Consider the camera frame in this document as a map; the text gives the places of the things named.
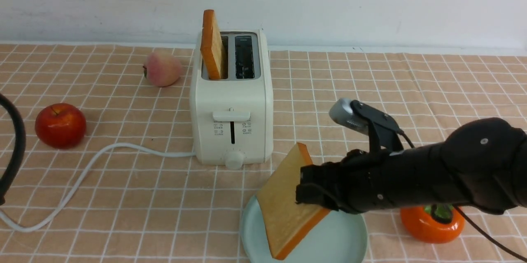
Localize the white two-slot toaster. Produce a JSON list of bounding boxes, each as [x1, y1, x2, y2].
[[189, 29, 274, 170]]

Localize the toast slice plate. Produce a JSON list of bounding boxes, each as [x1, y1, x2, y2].
[[256, 143, 330, 261]]

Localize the toast slice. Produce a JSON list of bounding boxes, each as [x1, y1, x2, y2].
[[200, 9, 228, 80]]

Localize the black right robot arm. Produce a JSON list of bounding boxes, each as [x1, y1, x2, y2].
[[295, 117, 527, 215]]

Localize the orange toy persimmon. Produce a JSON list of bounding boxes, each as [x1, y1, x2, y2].
[[400, 204, 465, 244]]

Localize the white toaster power cord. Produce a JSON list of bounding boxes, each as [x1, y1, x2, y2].
[[0, 142, 197, 231]]

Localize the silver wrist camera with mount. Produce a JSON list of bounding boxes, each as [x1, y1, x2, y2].
[[328, 98, 403, 154]]

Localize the light green round plate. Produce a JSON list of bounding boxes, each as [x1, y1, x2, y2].
[[240, 197, 368, 263]]

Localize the pink toy peach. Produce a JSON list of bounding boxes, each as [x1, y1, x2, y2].
[[143, 52, 183, 87]]

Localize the beige checkered tablecloth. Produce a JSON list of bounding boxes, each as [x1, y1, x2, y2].
[[0, 44, 526, 263]]

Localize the red toy apple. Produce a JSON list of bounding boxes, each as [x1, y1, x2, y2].
[[35, 103, 86, 150]]

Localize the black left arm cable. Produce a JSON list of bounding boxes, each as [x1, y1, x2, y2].
[[0, 93, 26, 206]]

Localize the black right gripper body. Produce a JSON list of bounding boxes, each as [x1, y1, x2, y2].
[[296, 150, 396, 214]]

